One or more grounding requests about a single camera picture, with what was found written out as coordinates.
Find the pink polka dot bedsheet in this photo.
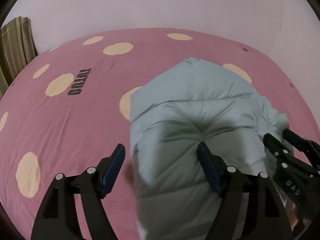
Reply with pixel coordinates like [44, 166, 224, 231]
[1, 28, 319, 239]

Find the light blue puffer jacket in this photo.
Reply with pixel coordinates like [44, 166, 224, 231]
[130, 57, 289, 239]

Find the striped green brown cushion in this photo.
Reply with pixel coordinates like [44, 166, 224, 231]
[1, 16, 38, 96]

